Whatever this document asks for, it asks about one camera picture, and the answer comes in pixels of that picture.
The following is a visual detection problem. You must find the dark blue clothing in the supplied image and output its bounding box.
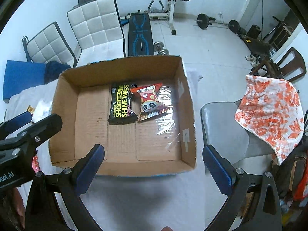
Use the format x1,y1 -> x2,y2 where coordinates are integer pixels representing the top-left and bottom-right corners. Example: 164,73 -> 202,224
44,60 -> 71,84

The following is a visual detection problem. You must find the white quilted chair far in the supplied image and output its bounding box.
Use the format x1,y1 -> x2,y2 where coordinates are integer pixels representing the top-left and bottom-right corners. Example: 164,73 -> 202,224
67,0 -> 125,66

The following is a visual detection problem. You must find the white quilted chair near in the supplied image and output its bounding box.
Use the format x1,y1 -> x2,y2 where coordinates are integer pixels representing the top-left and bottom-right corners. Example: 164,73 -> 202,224
26,22 -> 77,68

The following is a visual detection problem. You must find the white sneakers pair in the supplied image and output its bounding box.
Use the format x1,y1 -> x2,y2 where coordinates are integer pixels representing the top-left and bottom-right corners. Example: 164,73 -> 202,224
245,54 -> 259,67

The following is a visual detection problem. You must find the chrome dumbbell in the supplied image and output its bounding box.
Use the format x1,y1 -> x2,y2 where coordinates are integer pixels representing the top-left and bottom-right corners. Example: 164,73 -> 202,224
153,41 -> 169,55

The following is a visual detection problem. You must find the white quilted chair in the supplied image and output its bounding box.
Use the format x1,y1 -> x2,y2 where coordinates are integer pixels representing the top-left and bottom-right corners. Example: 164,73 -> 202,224
26,22 -> 77,68
67,0 -> 125,66

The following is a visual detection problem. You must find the white barbell rack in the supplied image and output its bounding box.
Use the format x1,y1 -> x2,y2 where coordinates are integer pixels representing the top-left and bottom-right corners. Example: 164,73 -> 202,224
144,0 -> 177,35

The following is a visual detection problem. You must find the blue cushion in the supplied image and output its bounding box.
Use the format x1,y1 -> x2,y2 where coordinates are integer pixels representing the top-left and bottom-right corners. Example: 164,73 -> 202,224
3,60 -> 46,101

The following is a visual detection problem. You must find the black bag with clutter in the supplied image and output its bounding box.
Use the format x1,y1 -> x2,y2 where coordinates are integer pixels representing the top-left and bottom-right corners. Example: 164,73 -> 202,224
271,146 -> 308,231

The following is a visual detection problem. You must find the clear plastic film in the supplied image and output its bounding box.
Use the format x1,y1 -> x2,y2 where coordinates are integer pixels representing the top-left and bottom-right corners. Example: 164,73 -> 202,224
156,85 -> 180,153

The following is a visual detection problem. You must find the dark wooden chair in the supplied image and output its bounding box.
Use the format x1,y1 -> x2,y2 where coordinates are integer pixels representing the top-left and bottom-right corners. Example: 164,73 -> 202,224
249,47 -> 307,82

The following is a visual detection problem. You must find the floor barbell with black plates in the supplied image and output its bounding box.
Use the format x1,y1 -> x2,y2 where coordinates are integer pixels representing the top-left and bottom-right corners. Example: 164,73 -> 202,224
195,14 -> 247,35

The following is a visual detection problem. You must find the black blue weight bench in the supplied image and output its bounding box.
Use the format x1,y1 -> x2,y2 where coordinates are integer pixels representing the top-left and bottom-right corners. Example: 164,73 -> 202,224
128,14 -> 154,56

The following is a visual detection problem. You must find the red panda snack bag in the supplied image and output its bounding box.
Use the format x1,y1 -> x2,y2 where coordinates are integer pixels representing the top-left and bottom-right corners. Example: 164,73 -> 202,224
131,83 -> 171,122

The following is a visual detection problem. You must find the brown cardboard box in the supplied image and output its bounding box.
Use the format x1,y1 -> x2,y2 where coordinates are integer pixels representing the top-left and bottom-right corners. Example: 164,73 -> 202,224
49,55 -> 197,177

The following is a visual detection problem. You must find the black shoe shine wipes pack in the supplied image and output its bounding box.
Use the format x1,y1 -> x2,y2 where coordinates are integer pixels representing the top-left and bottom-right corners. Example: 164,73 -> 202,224
109,83 -> 138,125

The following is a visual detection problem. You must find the red white patterned cloth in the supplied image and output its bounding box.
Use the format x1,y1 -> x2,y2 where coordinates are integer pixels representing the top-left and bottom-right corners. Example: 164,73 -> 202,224
234,75 -> 304,165

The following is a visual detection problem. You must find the grey padded chair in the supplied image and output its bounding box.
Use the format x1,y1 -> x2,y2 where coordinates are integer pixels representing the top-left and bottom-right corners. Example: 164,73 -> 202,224
200,100 -> 274,164

